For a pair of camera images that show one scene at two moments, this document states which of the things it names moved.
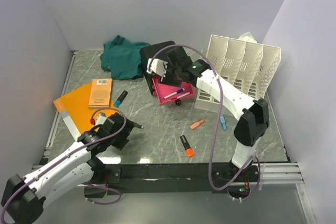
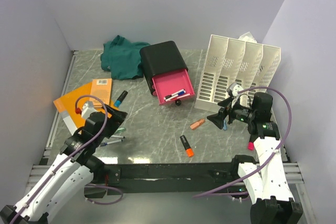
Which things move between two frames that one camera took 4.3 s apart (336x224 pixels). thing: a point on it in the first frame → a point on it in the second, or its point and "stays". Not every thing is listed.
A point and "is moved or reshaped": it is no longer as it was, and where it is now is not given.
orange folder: x=74 y=106 stays
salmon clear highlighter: x=196 y=124 stays
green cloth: x=122 y=58 stays
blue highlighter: x=118 y=102 stays
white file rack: x=250 y=65 stays
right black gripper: x=167 y=80 → x=218 y=118
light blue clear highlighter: x=223 y=121 stays
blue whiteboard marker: x=177 y=92 is moved or reshaped
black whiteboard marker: x=135 y=125 → x=170 y=95
